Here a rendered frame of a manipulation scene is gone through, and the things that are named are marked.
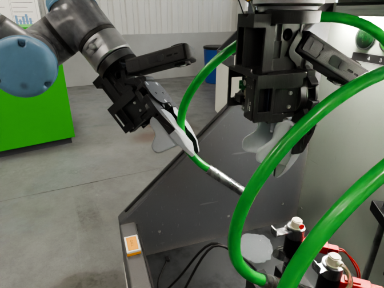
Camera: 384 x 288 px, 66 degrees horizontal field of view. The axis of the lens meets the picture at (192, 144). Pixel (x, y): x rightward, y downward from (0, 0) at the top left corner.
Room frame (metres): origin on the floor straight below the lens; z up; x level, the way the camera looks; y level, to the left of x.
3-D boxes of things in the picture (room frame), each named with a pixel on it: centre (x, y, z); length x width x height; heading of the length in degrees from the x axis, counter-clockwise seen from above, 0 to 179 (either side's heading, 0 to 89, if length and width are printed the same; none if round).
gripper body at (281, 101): (0.35, -0.10, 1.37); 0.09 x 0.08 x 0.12; 109
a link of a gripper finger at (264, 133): (0.37, -0.10, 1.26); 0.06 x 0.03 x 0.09; 109
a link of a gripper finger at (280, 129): (0.34, -0.11, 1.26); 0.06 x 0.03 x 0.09; 109
